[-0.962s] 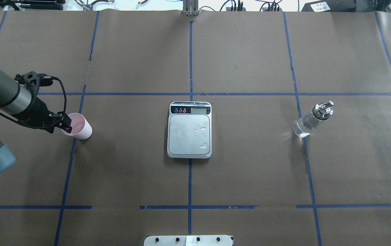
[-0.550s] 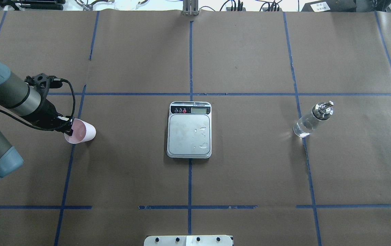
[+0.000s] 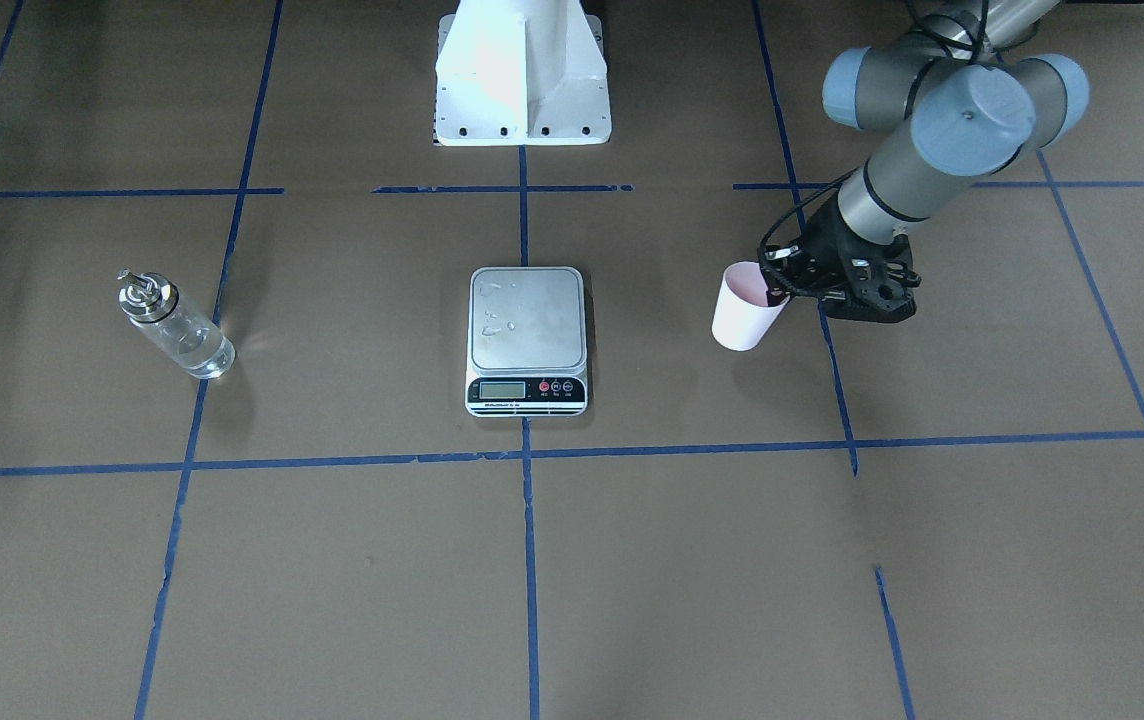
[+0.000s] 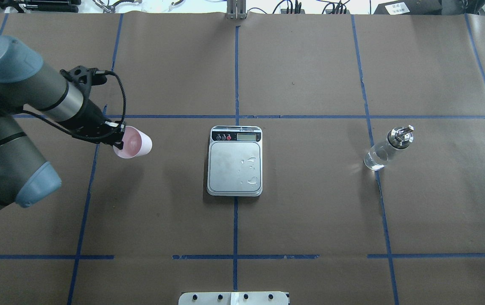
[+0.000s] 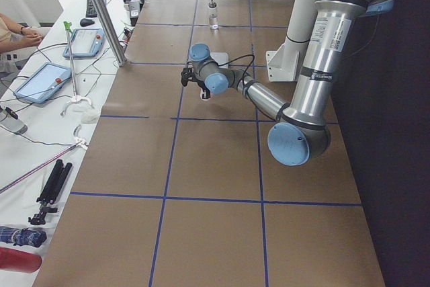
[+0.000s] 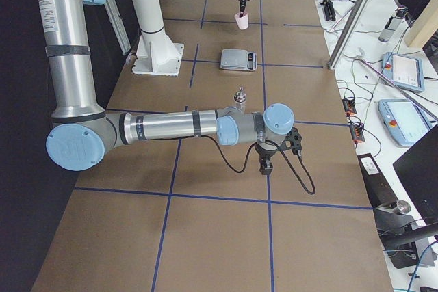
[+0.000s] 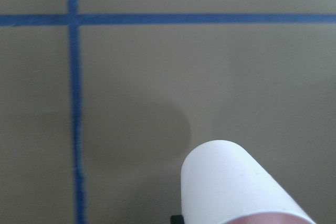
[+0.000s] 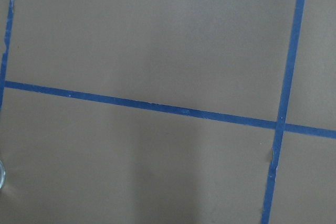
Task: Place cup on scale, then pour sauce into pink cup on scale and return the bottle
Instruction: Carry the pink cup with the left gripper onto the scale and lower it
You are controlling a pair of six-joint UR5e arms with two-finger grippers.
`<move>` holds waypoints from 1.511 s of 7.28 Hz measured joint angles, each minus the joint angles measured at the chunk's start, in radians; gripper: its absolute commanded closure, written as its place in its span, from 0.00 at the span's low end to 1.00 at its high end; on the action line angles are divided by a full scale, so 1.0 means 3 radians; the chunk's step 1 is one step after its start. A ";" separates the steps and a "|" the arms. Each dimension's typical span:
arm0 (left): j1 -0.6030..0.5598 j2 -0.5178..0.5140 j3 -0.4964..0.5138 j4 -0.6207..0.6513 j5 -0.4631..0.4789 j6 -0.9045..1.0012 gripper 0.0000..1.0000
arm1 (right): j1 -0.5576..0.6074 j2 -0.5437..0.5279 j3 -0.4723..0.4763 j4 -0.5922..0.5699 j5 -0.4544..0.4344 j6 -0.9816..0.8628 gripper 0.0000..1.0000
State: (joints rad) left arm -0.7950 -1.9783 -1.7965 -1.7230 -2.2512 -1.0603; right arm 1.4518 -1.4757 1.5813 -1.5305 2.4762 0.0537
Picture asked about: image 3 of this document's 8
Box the pink paper cup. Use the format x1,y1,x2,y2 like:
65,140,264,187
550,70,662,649
712,261,791,353

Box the digital kitchen scale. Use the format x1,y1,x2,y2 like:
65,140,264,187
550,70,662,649
464,266,590,418

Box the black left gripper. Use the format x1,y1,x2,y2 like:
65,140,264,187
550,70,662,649
760,205,921,323

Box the glass sauce bottle metal spout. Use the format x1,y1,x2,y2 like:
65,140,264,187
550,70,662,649
118,268,237,381

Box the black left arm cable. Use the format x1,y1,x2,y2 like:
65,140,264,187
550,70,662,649
758,171,858,263

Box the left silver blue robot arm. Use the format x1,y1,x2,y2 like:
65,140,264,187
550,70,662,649
756,1,1090,324

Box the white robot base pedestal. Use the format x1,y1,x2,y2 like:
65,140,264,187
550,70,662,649
432,1,613,147

